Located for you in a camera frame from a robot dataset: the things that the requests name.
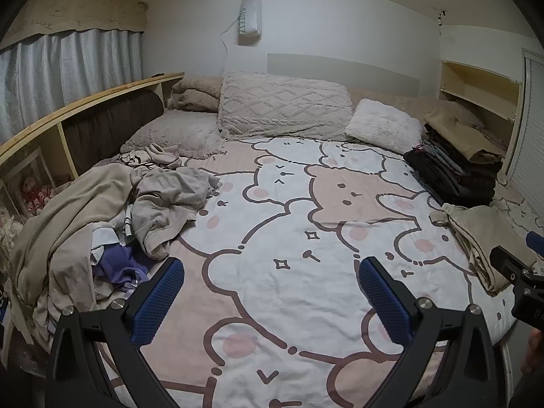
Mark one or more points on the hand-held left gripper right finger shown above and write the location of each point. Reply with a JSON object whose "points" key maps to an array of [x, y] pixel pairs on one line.
{"points": [[384, 301]]}

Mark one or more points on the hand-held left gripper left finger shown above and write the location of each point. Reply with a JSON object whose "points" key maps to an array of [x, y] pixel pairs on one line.
{"points": [[157, 301]]}

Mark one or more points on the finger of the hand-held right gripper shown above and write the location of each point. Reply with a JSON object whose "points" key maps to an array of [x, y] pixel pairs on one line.
{"points": [[536, 244], [512, 263]]}

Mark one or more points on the beige waffle pants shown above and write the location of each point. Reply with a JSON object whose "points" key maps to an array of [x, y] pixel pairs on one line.
{"points": [[59, 229]]}

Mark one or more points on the stack of dark folded clothes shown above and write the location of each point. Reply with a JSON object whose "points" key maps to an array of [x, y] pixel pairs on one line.
{"points": [[454, 178]]}

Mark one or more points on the beige folded garment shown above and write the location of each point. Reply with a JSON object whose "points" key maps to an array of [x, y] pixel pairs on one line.
{"points": [[480, 233]]}

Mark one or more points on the purple garment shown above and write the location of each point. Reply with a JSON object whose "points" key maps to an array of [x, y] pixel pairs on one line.
{"points": [[121, 265]]}

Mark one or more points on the white garment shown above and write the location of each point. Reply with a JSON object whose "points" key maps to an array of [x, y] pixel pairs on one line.
{"points": [[108, 238]]}

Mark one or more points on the grey garment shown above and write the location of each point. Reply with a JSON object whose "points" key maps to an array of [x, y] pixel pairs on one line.
{"points": [[170, 204]]}

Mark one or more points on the white slatted door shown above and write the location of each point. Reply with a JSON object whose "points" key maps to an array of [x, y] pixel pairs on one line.
{"points": [[529, 127]]}

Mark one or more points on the bear printed bedsheet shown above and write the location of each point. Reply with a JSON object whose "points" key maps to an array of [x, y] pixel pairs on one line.
{"points": [[297, 221]]}

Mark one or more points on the tan folded garment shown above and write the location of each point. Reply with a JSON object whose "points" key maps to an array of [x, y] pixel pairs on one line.
{"points": [[463, 134]]}

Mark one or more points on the black white patterned cloth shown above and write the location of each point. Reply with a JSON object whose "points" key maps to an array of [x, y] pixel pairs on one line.
{"points": [[144, 157]]}

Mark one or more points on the grey beige tufted pillow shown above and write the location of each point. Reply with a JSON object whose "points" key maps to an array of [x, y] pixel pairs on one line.
{"points": [[170, 131]]}

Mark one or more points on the framed teddy picture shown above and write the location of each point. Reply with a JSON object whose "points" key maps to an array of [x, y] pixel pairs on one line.
{"points": [[29, 182]]}

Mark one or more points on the white fluffy pillow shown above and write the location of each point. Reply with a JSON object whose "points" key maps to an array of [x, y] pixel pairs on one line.
{"points": [[382, 125]]}

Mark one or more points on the folded beige fleece blanket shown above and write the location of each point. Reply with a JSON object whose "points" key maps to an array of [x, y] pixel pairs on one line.
{"points": [[195, 93]]}

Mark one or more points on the wooden bedside shelf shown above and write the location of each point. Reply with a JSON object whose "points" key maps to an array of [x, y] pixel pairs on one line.
{"points": [[85, 102]]}

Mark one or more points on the large beige textured pillow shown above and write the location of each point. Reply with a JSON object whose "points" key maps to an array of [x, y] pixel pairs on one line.
{"points": [[280, 102]]}

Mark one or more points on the white curtain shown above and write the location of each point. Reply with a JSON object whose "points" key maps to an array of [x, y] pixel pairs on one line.
{"points": [[63, 76]]}

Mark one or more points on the white hanging bag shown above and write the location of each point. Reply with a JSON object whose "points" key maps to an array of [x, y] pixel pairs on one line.
{"points": [[248, 17]]}

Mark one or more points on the beige curtain valance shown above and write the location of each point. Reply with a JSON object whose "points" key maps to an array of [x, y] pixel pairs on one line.
{"points": [[76, 12]]}

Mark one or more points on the cream wall cabinet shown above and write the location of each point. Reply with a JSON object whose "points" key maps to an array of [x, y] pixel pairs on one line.
{"points": [[476, 80]]}

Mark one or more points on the wall hook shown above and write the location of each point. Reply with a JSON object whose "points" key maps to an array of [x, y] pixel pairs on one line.
{"points": [[442, 15]]}

